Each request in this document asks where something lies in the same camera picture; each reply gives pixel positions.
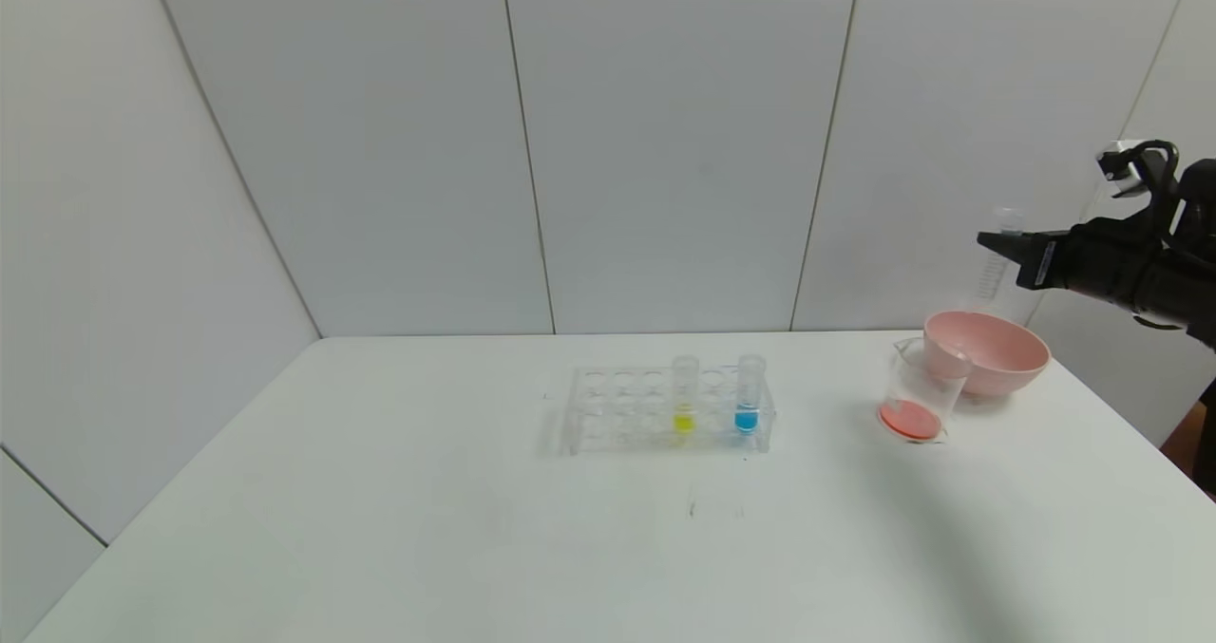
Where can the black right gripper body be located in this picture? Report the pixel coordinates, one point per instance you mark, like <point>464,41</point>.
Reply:
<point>1041,260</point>

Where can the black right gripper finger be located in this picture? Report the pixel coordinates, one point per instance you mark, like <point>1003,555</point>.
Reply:
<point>1028,255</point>

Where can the test tube with red pigment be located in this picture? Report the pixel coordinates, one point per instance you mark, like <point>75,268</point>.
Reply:
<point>996,277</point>

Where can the test tube with blue pigment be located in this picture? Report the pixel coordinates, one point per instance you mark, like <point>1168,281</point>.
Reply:
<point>748,420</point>

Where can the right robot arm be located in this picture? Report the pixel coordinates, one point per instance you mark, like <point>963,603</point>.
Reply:
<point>1199,263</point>

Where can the test tube with yellow pigment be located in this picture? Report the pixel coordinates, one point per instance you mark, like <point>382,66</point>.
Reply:
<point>684,420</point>

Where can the clear plastic test tube rack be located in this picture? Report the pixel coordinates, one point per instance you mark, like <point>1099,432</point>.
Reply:
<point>622,401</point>

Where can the pink bowl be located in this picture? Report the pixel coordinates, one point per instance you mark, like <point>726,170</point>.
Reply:
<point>993,350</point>

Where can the clear glass beaker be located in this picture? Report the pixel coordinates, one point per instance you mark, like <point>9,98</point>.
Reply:
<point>912,417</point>

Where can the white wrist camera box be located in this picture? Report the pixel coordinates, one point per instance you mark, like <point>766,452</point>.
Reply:
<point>1121,163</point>

